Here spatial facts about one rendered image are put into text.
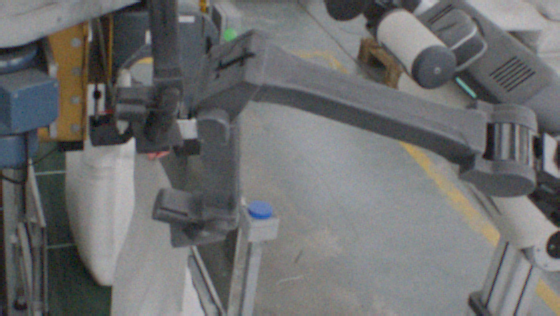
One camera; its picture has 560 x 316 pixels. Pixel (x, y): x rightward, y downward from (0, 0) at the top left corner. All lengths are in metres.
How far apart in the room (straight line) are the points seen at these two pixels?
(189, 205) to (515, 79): 0.57
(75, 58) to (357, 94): 0.97
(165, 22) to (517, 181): 0.75
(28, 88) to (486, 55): 0.81
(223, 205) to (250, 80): 0.40
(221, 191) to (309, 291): 1.93
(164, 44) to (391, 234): 2.17
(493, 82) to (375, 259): 2.17
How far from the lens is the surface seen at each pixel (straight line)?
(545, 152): 1.12
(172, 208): 1.41
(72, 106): 1.92
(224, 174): 1.23
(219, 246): 2.53
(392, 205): 3.78
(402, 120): 1.04
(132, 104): 1.69
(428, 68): 1.27
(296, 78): 0.99
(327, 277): 3.28
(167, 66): 1.62
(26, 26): 1.60
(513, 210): 1.38
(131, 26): 1.85
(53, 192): 2.94
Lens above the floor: 2.04
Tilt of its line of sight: 31 degrees down
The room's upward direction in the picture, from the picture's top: 9 degrees clockwise
